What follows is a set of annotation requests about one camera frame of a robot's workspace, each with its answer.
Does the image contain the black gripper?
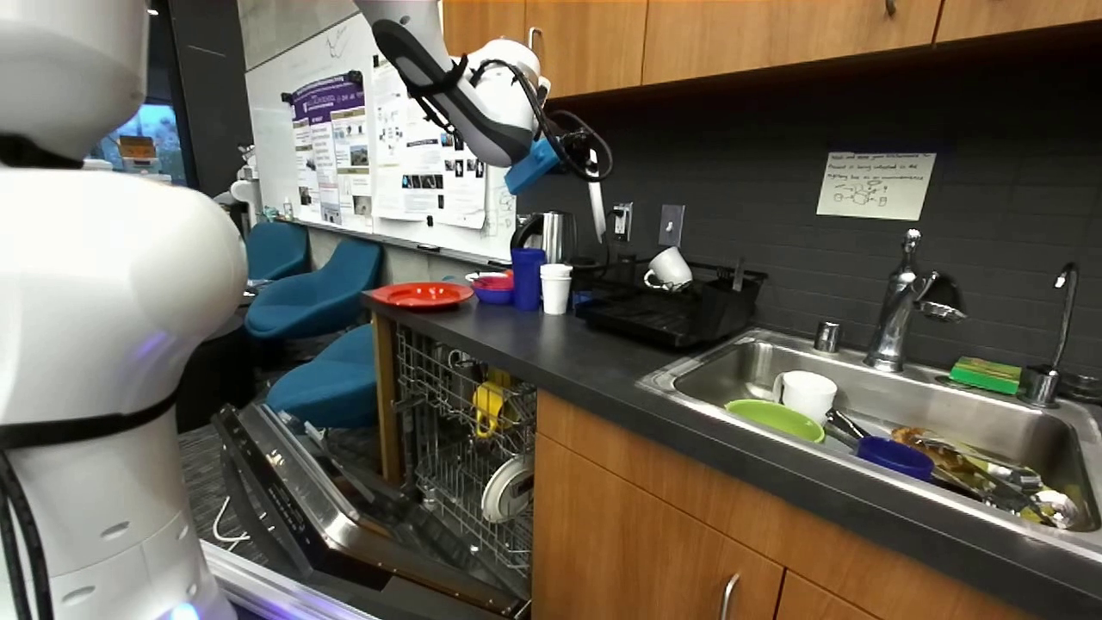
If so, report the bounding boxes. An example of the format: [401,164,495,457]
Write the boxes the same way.
[547,114,617,194]

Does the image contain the white plate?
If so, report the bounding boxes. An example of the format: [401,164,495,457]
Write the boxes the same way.
[476,452,537,529]
[582,172,614,249]

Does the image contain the red plate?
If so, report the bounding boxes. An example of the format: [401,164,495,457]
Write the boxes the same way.
[364,280,478,314]

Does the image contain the green plate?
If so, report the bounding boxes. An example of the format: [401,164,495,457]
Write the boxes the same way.
[719,392,830,449]

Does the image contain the steel electric kettle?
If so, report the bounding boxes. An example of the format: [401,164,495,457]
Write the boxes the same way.
[506,207,569,271]

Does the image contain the blue tumbler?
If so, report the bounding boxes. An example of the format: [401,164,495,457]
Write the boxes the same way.
[509,243,551,314]

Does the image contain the white paper cup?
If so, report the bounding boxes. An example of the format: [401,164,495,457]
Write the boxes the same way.
[537,261,576,321]

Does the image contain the white ceramic mug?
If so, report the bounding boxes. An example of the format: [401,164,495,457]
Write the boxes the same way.
[638,243,699,295]

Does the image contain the white research poster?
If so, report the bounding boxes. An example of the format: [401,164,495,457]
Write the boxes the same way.
[373,64,495,234]

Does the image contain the purple bowl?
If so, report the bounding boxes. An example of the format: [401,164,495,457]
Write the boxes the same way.
[462,267,521,310]

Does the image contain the black dish rack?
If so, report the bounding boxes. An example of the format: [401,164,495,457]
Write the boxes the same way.
[569,258,769,356]

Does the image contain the steel sink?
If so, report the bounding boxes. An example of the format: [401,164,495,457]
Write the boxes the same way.
[638,326,1102,567]

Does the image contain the yellow cup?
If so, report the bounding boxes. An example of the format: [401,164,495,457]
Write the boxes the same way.
[467,375,518,443]

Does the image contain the teal chair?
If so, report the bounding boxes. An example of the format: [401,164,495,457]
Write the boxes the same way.
[261,321,382,435]
[242,234,388,345]
[242,217,315,285]

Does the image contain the whiteboard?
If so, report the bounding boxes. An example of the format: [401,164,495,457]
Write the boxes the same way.
[246,10,521,267]

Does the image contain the wooden cabinet side panel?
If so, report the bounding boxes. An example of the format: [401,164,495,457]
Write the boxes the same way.
[373,314,405,486]

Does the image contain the chrome faucet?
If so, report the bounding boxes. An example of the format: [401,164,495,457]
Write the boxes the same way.
[868,227,971,375]

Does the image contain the wooden base cabinets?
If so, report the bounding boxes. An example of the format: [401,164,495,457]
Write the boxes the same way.
[526,384,1042,620]

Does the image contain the blue plastic container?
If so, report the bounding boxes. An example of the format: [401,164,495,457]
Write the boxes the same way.
[853,435,936,486]

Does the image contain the steel dishwasher door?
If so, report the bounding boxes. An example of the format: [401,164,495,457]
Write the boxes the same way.
[210,400,534,620]

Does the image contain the green sponge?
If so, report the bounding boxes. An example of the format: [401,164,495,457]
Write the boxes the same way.
[947,356,1031,404]

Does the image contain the dirty cutlery pile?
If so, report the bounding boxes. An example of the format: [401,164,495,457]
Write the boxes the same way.
[892,424,1092,535]

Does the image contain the small chrome tap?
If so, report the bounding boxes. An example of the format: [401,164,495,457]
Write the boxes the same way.
[1031,258,1086,412]

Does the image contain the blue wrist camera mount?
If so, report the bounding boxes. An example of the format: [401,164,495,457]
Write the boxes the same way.
[504,130,569,198]

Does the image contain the grey light switch plate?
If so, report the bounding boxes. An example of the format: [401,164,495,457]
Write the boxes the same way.
[653,198,689,251]

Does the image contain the wooden wall cabinets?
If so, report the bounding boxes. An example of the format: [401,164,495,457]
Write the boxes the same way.
[441,0,1102,121]

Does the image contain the wire dishwasher rack with mugs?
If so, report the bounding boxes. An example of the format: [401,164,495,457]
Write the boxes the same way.
[393,323,542,462]

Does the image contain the white paper wall note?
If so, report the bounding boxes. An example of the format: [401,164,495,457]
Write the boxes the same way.
[812,148,940,227]

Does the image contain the wire dishwasher rack with plates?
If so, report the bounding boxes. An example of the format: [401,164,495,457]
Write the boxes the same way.
[401,443,537,600]

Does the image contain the metal cabinet handle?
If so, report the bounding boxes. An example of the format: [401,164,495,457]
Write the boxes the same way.
[716,567,747,620]

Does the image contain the white floor cable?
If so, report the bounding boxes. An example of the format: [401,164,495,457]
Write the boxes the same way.
[207,496,251,559]

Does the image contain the aluminium frame rail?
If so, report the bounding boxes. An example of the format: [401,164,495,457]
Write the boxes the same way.
[199,538,382,620]

